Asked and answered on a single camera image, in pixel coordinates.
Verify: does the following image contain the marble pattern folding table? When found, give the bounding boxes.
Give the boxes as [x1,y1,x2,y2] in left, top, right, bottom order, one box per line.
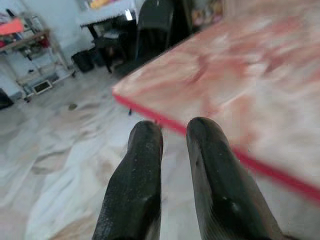
[111,0,320,204]

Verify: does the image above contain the metal shelving rack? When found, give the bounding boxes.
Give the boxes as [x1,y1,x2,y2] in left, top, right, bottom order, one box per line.
[0,13,77,103]

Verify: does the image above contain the dark plastic chair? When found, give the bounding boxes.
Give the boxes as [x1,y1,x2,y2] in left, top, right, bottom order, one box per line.
[113,0,176,77]

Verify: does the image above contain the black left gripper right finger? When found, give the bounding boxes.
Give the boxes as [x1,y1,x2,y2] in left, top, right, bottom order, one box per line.
[185,116,286,240]

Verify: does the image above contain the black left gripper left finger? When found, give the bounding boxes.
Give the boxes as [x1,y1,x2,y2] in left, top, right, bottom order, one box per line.
[91,120,164,240]

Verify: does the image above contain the black desk with cloth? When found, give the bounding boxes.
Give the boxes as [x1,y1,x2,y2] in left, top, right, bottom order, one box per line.
[79,8,138,74]

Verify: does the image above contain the black waste bin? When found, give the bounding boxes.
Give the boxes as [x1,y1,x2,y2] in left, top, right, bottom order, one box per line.
[71,49,96,74]

